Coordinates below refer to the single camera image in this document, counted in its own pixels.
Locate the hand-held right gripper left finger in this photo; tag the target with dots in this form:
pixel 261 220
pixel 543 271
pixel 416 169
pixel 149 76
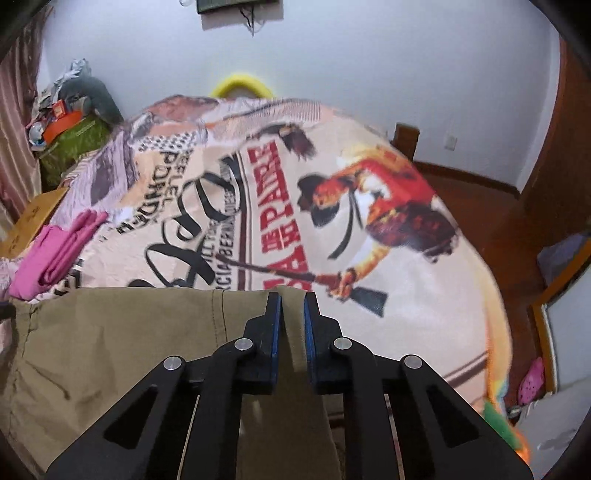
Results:
pixel 275 332

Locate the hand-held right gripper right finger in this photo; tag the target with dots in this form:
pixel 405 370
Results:
pixel 308 332

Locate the khaki pants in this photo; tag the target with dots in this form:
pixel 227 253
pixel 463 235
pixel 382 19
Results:
pixel 115 346

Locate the printed blanket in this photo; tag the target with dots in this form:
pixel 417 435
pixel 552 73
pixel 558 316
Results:
pixel 392 323

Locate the pink shoe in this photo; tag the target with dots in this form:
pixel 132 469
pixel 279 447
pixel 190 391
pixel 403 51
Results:
pixel 531 381

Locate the pink folded garment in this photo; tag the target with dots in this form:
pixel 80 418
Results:
pixel 51 254

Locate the yellow foam tube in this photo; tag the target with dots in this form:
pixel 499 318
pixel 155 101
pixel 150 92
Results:
pixel 240 79

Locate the purple cloth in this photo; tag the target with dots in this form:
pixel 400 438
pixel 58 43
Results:
pixel 558 258

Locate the wood framed mirror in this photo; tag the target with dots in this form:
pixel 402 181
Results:
pixel 572 332

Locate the wooden lap desk board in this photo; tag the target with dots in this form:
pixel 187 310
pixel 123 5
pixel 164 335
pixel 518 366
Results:
pixel 32 212

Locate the green patterned bag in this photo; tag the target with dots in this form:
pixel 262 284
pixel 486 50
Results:
pixel 74 138

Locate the orange box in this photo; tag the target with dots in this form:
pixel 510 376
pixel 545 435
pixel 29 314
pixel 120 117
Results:
pixel 60 128

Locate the small red box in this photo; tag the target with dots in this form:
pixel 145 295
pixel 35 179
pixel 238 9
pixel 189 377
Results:
pixel 59 110

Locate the wooden wardrobe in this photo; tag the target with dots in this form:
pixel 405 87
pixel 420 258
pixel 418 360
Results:
pixel 568 138

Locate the crumpled pale cloth pile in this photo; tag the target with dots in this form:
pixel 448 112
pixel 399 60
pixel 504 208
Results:
pixel 74 69

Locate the striped pink curtain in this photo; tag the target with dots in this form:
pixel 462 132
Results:
pixel 14 115

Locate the wooden bed post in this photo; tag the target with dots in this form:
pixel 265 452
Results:
pixel 406 141

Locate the white wall socket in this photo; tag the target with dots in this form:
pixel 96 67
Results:
pixel 451 142

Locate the black wall television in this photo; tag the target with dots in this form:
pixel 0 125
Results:
pixel 221 4

